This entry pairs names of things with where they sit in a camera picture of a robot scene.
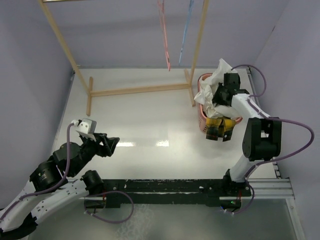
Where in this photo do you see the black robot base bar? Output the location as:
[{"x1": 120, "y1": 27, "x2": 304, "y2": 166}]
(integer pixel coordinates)
[{"x1": 79, "y1": 169, "x2": 253, "y2": 210}]

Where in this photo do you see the yellow plaid flannel shirt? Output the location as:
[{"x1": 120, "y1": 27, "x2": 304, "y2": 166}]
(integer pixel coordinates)
[{"x1": 205, "y1": 117, "x2": 236, "y2": 142}]

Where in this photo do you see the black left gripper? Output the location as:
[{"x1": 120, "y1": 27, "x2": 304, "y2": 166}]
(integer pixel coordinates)
[{"x1": 70, "y1": 132, "x2": 120, "y2": 176}]

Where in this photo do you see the wooden clothes rack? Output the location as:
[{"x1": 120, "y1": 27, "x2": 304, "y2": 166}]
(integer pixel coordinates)
[{"x1": 39, "y1": 0, "x2": 210, "y2": 116}]

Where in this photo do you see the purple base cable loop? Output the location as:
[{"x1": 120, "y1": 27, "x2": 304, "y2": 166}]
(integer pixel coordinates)
[{"x1": 83, "y1": 191, "x2": 135, "y2": 223}]

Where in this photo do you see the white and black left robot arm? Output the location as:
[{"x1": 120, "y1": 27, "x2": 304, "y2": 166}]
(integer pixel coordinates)
[{"x1": 0, "y1": 133, "x2": 120, "y2": 240}]

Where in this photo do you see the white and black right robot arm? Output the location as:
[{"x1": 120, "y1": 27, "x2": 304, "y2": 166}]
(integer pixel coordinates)
[{"x1": 213, "y1": 73, "x2": 282, "y2": 196}]

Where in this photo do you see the white collared shirt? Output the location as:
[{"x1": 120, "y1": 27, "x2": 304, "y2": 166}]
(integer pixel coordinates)
[{"x1": 194, "y1": 58, "x2": 241, "y2": 120}]

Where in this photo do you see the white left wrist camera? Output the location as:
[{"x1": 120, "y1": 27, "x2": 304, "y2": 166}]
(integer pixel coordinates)
[{"x1": 71, "y1": 118, "x2": 97, "y2": 142}]

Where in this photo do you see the pink plastic laundry basket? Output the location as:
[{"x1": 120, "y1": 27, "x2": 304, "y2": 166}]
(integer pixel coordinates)
[{"x1": 196, "y1": 72, "x2": 243, "y2": 135}]

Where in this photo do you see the light blue wire hanger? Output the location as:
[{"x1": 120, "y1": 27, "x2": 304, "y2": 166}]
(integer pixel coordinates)
[{"x1": 178, "y1": 0, "x2": 195, "y2": 66}]

